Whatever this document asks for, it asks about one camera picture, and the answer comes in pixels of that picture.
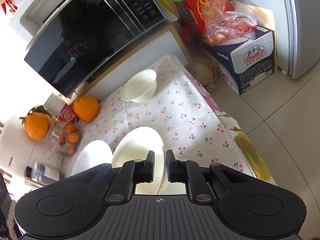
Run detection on large cream bowl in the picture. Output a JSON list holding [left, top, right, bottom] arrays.
[[111, 127, 165, 194]]

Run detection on white swirl pattern plate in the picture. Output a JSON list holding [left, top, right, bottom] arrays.
[[72, 140, 114, 175]]

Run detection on small cream bowl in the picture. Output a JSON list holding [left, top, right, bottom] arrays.
[[121, 69, 157, 103]]

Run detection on glass jar of tangerines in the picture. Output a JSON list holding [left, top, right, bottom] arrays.
[[46, 120, 82, 155]]

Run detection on cherry print tablecloth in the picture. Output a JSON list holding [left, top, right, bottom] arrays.
[[62, 55, 254, 176]]

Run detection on large orange on table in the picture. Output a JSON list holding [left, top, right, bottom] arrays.
[[73, 96, 100, 122]]

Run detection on clear jar dark contents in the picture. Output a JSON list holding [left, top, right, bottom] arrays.
[[31, 161, 65, 186]]

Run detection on stack of paper cups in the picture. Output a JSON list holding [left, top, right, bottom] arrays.
[[43, 93, 78, 124]]

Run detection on large orange on jar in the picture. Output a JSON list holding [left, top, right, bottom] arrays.
[[20, 105, 52, 141]]

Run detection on dark Ganten water carton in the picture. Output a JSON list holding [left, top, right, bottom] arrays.
[[202, 26, 274, 95]]

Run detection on cream air fryer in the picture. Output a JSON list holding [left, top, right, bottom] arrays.
[[1, 118, 65, 189]]

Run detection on white wooden microwave stand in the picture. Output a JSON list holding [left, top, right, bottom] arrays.
[[68, 22, 191, 104]]

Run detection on plastic bag of fruit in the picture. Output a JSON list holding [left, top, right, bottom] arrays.
[[201, 0, 258, 46]]

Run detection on black microwave oven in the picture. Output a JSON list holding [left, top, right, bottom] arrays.
[[24, 0, 164, 97]]

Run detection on silver refrigerator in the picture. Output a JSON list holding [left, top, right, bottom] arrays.
[[284, 0, 319, 79]]

